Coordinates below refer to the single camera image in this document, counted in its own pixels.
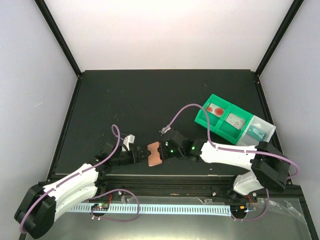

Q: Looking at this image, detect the pink leather card holder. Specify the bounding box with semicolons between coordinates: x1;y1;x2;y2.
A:
147;141;163;167

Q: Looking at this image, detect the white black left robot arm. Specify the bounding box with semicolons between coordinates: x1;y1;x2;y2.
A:
14;144;151;239

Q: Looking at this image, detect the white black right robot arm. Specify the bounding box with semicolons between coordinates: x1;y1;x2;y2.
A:
155;129;290;202

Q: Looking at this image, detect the red white april card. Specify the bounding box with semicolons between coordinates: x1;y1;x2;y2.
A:
206;103;225;118

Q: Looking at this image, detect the white VIP card in bin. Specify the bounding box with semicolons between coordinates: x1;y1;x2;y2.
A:
225;113;246;130

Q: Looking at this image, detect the teal card in clear bin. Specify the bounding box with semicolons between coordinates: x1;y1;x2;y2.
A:
246;125;266;142

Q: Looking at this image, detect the left controller circuit board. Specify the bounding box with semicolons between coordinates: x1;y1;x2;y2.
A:
91;203;109;211

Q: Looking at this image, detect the controller circuit board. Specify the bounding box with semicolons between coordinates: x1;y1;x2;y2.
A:
230;205;257;214
91;203;109;211

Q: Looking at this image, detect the green middle bin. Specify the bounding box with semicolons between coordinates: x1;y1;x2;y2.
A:
215;104;253;145

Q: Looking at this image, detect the clear white bin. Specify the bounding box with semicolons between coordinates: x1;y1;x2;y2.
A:
236;115;276;147

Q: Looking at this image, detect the right controller circuit board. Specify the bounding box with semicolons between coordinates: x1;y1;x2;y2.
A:
230;205;257;214

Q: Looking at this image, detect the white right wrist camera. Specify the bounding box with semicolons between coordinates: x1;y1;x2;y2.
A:
159;125;171;135

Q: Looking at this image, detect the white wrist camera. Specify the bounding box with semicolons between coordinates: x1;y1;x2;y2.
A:
121;134;135;151
159;125;171;135

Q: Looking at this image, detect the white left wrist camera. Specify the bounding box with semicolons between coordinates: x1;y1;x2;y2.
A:
121;134;135;151

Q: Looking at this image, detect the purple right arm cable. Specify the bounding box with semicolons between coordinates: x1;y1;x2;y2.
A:
159;103;301;222

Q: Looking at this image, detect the white slotted cable duct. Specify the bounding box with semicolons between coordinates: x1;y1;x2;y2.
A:
68;203;231;217

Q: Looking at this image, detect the black corner frame post left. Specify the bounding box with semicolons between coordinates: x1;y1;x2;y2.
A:
34;0;82;77

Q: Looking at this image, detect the black corner frame post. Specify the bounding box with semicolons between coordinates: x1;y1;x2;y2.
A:
255;0;304;77
34;0;82;77

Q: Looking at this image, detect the black corner frame post right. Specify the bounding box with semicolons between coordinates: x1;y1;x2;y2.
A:
255;0;304;77

